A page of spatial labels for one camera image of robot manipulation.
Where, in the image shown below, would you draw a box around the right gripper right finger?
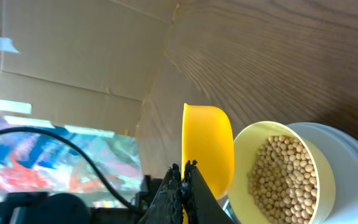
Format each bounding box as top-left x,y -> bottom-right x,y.
183,160 -> 234,224

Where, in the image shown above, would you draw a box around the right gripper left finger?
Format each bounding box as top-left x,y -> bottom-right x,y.
139,164 -> 183,224

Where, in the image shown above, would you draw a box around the yellow measuring scoop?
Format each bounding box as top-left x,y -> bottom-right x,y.
181,103 -> 236,224

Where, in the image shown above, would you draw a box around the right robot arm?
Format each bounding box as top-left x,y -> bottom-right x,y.
0,161 -> 233,224

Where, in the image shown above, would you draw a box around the yellow bowl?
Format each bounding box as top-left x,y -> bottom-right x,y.
228,121 -> 336,224

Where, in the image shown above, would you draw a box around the soybeans in yellow bowl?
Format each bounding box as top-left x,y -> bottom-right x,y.
248,135 -> 318,224

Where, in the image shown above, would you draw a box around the white digital kitchen scale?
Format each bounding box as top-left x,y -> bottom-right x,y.
288,122 -> 358,224

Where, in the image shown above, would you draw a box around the cardboard side panel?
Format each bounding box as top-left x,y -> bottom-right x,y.
0,0 -> 180,180

